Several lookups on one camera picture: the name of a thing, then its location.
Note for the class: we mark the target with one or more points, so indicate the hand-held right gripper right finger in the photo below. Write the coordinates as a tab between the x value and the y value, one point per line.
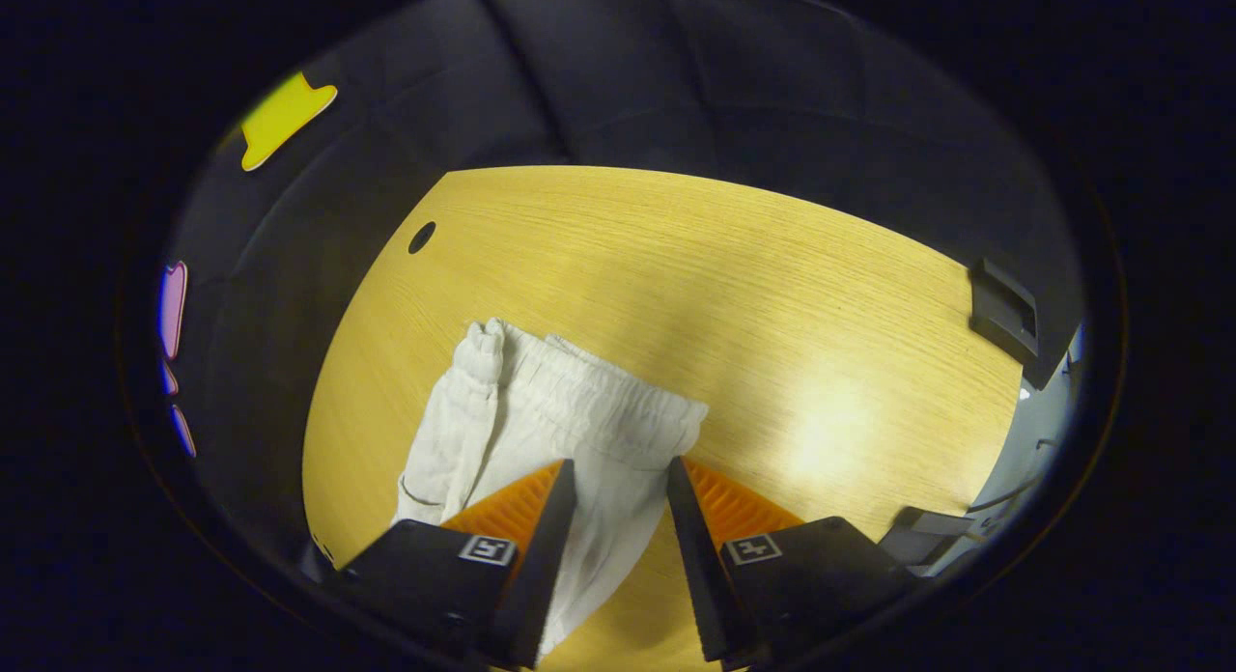
697	566

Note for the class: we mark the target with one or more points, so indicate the black backdrop cloth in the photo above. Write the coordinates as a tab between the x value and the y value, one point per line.
676	93

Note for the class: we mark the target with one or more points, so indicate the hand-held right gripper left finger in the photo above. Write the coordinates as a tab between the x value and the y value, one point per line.
543	566

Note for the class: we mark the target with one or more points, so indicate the white jeans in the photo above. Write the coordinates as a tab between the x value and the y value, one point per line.
579	411

